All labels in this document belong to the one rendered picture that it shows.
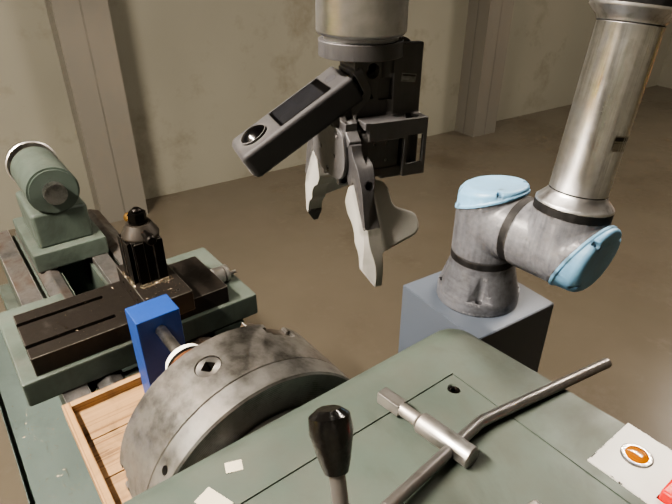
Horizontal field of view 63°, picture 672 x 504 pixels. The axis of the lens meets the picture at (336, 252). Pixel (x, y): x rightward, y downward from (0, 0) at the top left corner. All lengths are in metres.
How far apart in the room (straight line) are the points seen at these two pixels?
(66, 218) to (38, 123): 2.32
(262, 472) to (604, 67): 0.65
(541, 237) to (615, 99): 0.21
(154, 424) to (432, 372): 0.33
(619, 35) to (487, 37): 4.57
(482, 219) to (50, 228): 1.23
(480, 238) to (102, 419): 0.78
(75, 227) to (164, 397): 1.10
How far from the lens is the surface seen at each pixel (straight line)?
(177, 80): 4.14
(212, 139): 4.32
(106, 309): 1.32
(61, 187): 1.67
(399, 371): 0.65
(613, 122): 0.85
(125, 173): 3.92
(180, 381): 0.70
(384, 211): 0.48
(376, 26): 0.45
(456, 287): 1.00
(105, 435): 1.15
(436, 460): 0.54
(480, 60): 5.43
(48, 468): 1.63
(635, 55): 0.84
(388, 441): 0.57
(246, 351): 0.70
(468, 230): 0.95
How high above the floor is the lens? 1.69
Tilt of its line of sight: 30 degrees down
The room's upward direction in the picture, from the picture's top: straight up
